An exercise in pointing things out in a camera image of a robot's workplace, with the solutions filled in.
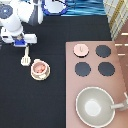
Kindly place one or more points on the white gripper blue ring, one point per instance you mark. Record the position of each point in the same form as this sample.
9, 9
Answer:
21, 40

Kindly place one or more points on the cream slotted spatula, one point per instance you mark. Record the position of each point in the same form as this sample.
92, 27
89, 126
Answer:
26, 60

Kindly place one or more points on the cream round plate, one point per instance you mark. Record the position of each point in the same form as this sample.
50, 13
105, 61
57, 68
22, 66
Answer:
40, 75

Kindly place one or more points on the pink small pot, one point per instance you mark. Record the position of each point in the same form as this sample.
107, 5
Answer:
40, 68

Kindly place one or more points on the pink pot lid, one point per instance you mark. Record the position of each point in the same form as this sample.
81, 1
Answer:
81, 50

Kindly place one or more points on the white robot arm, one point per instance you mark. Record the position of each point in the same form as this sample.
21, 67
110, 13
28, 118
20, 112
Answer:
13, 14

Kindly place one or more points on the black burner front left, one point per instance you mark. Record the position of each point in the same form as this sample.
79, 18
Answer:
82, 69

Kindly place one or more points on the black burner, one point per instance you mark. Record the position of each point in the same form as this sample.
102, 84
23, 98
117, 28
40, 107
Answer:
82, 69
103, 51
106, 69

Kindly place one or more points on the pink stove top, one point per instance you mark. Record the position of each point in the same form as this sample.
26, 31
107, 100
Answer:
114, 84

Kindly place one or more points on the black burner back right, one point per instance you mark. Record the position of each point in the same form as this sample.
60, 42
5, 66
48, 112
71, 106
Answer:
103, 51

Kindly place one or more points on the black burner front right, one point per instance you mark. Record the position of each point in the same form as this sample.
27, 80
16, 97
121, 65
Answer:
106, 69

